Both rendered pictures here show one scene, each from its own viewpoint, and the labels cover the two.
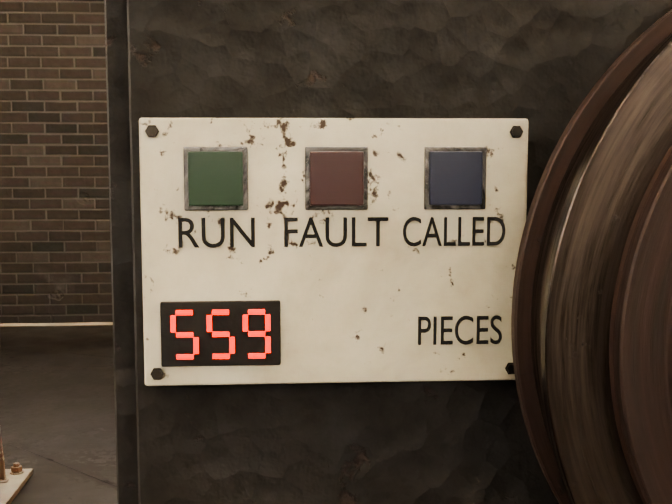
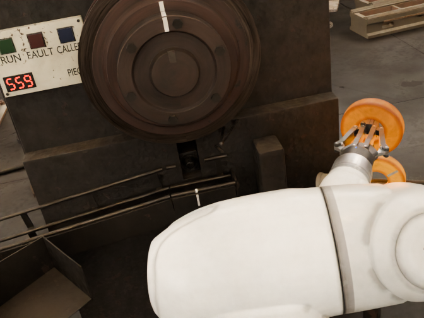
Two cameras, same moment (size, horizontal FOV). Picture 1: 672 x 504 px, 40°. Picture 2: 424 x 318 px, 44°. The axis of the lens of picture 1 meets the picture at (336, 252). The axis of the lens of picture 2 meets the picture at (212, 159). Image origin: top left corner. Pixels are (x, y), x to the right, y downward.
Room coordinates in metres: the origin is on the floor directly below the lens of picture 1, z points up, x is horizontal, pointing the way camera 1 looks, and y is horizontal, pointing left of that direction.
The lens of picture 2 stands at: (-0.79, -0.39, 1.56)
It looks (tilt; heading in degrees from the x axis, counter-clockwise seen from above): 30 degrees down; 359
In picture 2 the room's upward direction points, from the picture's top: 9 degrees counter-clockwise
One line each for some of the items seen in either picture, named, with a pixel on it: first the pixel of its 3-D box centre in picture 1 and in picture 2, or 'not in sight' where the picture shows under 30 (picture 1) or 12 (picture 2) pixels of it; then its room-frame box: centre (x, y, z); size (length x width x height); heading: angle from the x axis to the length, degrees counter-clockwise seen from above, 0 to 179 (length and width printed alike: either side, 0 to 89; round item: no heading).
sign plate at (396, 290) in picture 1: (335, 251); (42, 57); (0.63, 0.00, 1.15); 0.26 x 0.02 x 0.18; 94
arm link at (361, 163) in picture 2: not in sight; (351, 174); (0.16, -0.70, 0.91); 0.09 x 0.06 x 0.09; 59
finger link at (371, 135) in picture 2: not in sight; (370, 141); (0.28, -0.79, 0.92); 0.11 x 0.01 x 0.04; 148
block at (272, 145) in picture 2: not in sight; (270, 176); (0.57, -0.58, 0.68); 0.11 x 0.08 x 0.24; 4
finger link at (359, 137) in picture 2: not in sight; (358, 140); (0.29, -0.76, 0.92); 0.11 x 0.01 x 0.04; 151
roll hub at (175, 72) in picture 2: not in sight; (174, 70); (0.44, -0.35, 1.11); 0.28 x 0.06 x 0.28; 94
